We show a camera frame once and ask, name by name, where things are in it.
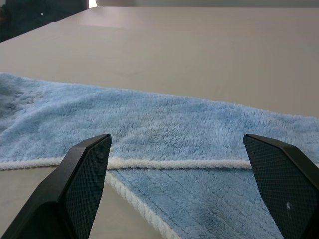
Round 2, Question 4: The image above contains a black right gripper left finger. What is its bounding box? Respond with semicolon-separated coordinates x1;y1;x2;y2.
0;133;112;239

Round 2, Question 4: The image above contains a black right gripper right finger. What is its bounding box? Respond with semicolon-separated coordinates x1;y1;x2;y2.
242;133;319;239

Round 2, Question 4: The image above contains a light blue cloth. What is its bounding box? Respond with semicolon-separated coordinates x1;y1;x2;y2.
0;72;319;239

